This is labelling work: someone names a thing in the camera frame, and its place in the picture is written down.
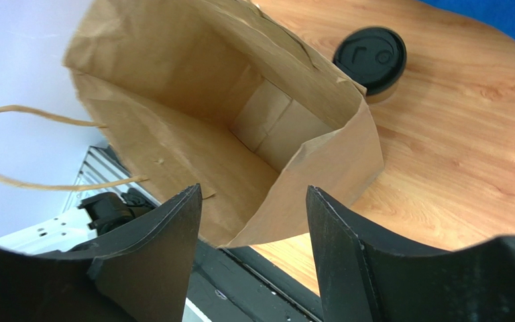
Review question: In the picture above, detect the aluminium frame rail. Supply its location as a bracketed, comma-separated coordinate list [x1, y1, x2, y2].
[61, 146, 161, 213]

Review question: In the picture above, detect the brown paper bag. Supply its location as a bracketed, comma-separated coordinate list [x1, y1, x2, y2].
[64, 1, 384, 248]

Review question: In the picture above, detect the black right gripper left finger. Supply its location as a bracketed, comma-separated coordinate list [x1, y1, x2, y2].
[0, 184, 202, 321]

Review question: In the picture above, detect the brown paper coffee cup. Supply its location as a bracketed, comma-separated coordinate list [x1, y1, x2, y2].
[365, 79, 400, 105]

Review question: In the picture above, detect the blue folded cloth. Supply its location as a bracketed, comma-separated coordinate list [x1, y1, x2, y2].
[423, 0, 515, 40]

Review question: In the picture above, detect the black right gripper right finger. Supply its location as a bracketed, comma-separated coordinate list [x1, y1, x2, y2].
[306, 186, 515, 321]

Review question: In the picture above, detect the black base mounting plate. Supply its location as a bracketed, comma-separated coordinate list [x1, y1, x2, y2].
[187, 241, 323, 321]

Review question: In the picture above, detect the black plastic cup lid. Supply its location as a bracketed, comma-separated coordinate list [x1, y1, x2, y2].
[332, 26, 408, 96]

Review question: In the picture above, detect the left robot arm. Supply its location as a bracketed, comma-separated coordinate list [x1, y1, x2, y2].
[0, 188, 159, 255]

